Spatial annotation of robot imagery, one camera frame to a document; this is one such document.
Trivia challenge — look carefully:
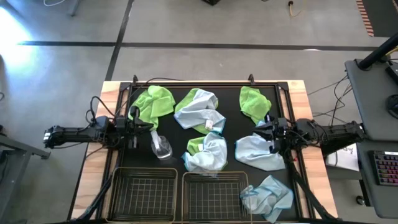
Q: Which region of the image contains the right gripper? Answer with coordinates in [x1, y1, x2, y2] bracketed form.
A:
[254, 114, 295, 154]

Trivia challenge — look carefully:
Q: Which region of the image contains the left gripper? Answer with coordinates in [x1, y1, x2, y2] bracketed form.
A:
[116, 105, 155, 149]

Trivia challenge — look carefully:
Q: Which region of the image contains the light blue microfiber towel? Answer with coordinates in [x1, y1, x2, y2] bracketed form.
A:
[181, 132, 228, 178]
[234, 119, 286, 172]
[173, 88, 227, 134]
[239, 174, 295, 224]

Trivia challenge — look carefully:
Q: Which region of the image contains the black table mat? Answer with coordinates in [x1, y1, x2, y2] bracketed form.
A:
[121, 83, 299, 222]

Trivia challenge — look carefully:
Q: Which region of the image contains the white paper sheet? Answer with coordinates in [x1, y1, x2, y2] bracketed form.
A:
[325, 142, 360, 172]

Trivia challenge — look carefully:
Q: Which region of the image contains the grey desk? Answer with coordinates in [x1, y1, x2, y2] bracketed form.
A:
[344, 58, 398, 142]
[356, 138, 398, 219]

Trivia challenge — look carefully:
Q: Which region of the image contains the grey metal table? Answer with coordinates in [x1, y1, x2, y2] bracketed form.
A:
[0, 124, 52, 224]

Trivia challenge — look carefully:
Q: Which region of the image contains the backlit keyboard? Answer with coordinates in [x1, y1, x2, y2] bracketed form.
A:
[368, 150, 398, 187]

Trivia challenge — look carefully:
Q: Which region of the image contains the black round device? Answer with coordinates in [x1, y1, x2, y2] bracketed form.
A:
[385, 95, 398, 119]

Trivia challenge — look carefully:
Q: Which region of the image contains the black monitor pole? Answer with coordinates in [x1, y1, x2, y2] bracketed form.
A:
[357, 32, 398, 71]

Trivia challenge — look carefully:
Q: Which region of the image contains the black flat device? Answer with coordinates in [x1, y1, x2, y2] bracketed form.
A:
[385, 60, 398, 85]

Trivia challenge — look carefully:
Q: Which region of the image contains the black mat orange edge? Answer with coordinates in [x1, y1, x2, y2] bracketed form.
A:
[356, 0, 398, 37]

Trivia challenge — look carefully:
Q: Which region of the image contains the thin black cable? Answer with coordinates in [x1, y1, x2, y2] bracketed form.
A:
[113, 77, 184, 119]

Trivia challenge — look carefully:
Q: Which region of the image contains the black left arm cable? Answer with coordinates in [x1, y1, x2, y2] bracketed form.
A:
[85, 95, 116, 125]

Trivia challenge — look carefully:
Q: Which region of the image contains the black floor cable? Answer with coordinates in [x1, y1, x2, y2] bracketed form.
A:
[307, 74, 354, 125]

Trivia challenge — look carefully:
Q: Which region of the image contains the gold wire basket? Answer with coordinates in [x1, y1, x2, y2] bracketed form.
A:
[105, 167, 178, 223]
[181, 170, 252, 223]

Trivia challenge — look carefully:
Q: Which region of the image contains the yellow cable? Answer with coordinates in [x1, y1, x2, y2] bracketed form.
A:
[287, 0, 308, 18]

